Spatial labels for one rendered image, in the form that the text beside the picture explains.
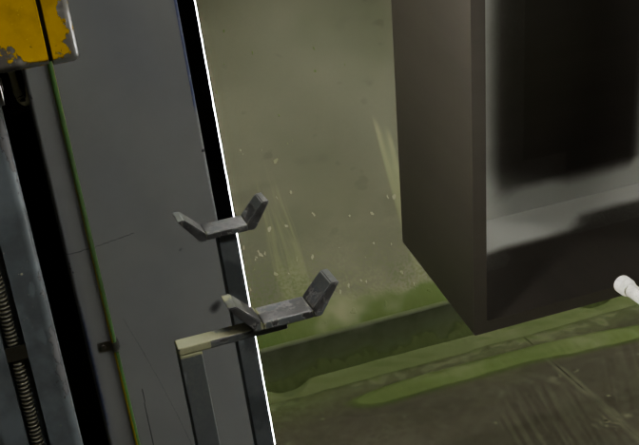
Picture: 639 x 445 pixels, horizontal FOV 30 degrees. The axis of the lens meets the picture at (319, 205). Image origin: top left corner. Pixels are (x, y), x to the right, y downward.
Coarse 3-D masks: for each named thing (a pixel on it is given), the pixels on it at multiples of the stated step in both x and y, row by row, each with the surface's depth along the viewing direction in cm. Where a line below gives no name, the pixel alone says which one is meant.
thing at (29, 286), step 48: (0, 144) 81; (0, 192) 82; (0, 240) 83; (0, 288) 84; (0, 336) 85; (48, 336) 86; (0, 384) 86; (48, 384) 87; (0, 432) 87; (48, 432) 88
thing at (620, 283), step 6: (624, 276) 207; (618, 282) 207; (624, 282) 206; (630, 282) 205; (618, 288) 206; (624, 288) 205; (630, 288) 204; (636, 288) 203; (624, 294) 206; (630, 294) 203; (636, 294) 202; (636, 300) 202
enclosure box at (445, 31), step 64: (448, 0) 192; (512, 0) 227; (576, 0) 232; (448, 64) 199; (512, 64) 234; (576, 64) 239; (448, 128) 205; (512, 128) 241; (576, 128) 246; (448, 192) 213; (512, 192) 248; (576, 192) 254; (448, 256) 220; (512, 256) 238; (576, 256) 236; (512, 320) 218
